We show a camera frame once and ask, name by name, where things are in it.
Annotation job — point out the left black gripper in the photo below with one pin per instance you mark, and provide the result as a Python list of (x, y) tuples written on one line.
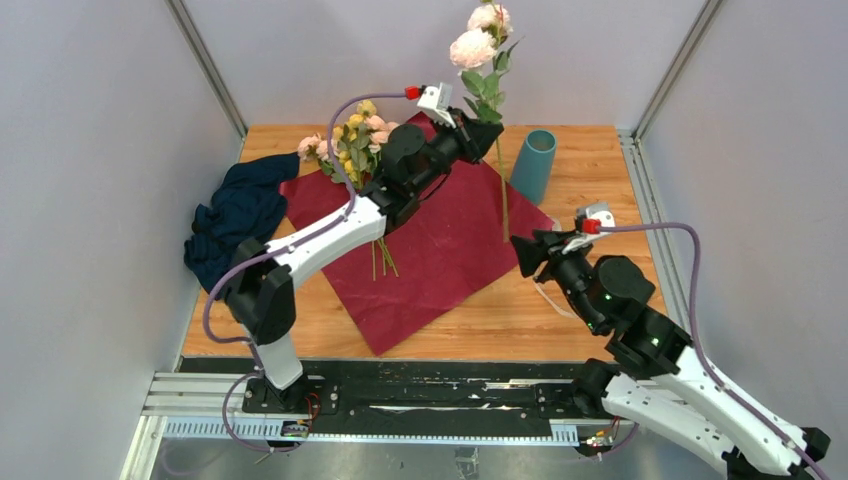
[(477, 139)]

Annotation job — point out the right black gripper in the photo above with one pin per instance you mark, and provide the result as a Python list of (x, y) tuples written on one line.
[(530, 252)]

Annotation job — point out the teal conical vase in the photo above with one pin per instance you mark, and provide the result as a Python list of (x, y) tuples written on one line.
[(532, 168)]

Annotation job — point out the pink flower stem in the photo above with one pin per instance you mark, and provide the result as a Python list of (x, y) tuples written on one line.
[(483, 56)]

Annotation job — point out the pink yellow flower bunch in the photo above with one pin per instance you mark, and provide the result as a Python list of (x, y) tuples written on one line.
[(348, 155)]

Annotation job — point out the maroon wrapping paper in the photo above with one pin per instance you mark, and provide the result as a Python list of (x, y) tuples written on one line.
[(455, 292)]

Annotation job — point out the cream ribbon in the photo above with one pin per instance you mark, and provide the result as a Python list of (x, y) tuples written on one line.
[(554, 305)]

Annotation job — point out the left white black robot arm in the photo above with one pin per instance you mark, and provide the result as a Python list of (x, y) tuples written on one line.
[(260, 292)]

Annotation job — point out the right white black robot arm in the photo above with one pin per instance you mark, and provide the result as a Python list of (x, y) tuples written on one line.
[(660, 378)]

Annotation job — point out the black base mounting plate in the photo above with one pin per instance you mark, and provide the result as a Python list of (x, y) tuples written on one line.
[(427, 399)]

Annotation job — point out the dark blue crumpled cloth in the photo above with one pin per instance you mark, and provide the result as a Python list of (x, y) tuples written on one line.
[(247, 204)]

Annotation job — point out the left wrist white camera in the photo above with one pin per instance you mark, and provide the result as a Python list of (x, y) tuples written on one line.
[(433, 101)]

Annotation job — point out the right aluminium corner post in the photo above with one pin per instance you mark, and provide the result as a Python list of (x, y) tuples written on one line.
[(699, 28)]

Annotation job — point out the aluminium corner post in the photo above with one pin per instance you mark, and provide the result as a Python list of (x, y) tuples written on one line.
[(195, 41), (699, 28)]

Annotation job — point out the left aluminium corner post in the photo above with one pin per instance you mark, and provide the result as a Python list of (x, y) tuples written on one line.
[(195, 41)]

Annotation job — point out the aluminium front rail frame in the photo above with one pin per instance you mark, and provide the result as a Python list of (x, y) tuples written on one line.
[(198, 402)]

